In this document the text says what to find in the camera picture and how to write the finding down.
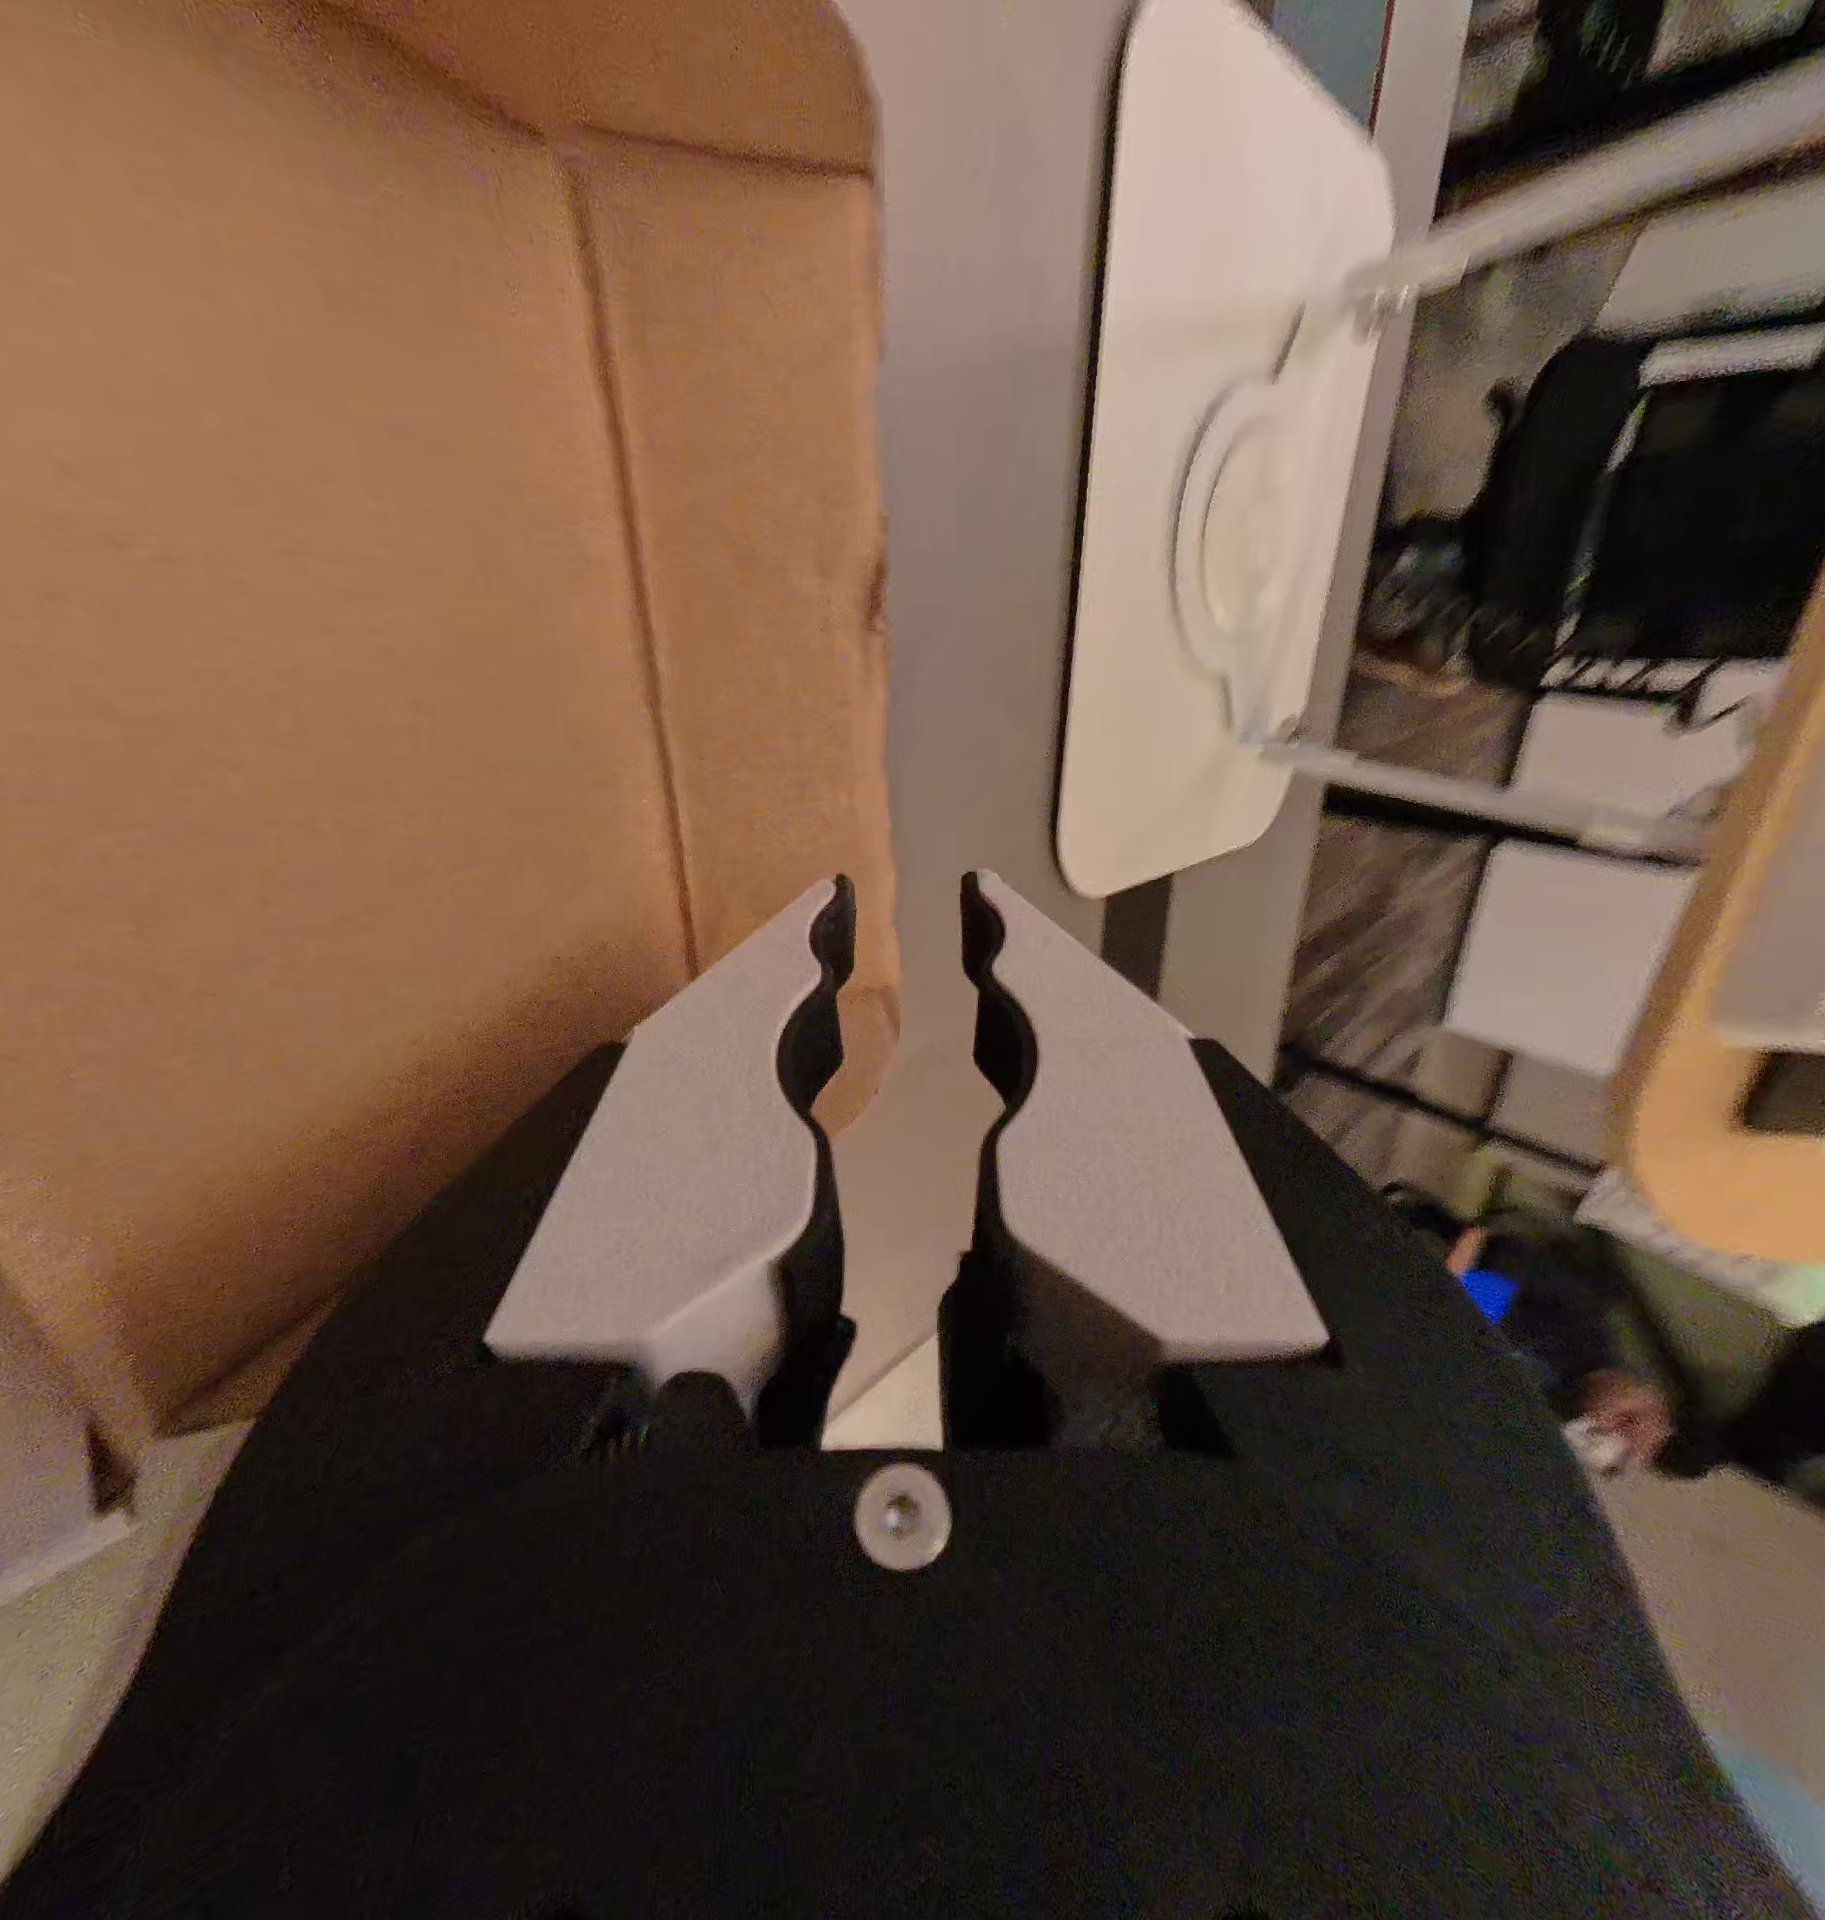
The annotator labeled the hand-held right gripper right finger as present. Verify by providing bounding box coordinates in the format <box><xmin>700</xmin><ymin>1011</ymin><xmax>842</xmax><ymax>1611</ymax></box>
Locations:
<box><xmin>934</xmin><ymin>869</ymin><xmax>1334</xmax><ymax>1450</ymax></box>

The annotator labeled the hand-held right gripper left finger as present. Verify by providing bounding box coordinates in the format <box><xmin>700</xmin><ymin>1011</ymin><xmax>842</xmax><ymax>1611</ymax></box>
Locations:
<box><xmin>485</xmin><ymin>873</ymin><xmax>860</xmax><ymax>1450</ymax></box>

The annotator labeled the white cardboard box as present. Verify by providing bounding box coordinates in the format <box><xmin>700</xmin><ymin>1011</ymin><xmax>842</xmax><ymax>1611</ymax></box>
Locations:
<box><xmin>0</xmin><ymin>0</ymin><xmax>907</xmax><ymax>1637</ymax></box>

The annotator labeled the white partition panel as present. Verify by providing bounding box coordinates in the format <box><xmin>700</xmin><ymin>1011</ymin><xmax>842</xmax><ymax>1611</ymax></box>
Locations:
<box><xmin>1446</xmin><ymin>691</ymin><xmax>1777</xmax><ymax>1074</ymax></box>

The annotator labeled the clear acrylic rod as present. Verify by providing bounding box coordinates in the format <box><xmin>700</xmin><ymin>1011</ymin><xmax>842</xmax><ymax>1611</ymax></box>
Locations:
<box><xmin>1356</xmin><ymin>65</ymin><xmax>1825</xmax><ymax>324</ymax></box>
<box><xmin>1265</xmin><ymin>726</ymin><xmax>1732</xmax><ymax>856</ymax></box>

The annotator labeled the white instruction sheet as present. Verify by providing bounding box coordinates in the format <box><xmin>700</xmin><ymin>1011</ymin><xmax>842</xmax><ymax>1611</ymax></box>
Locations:
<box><xmin>1708</xmin><ymin>660</ymin><xmax>1825</xmax><ymax>1051</ymax></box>

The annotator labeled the black office chair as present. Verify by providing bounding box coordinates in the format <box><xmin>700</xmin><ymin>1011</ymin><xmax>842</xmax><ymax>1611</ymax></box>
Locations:
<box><xmin>1483</xmin><ymin>338</ymin><xmax>1825</xmax><ymax>675</ymax></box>

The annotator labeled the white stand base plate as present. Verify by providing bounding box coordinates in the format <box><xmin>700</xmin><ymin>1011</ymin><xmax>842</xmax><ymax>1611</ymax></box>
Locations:
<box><xmin>1055</xmin><ymin>0</ymin><xmax>1402</xmax><ymax>901</ymax></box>

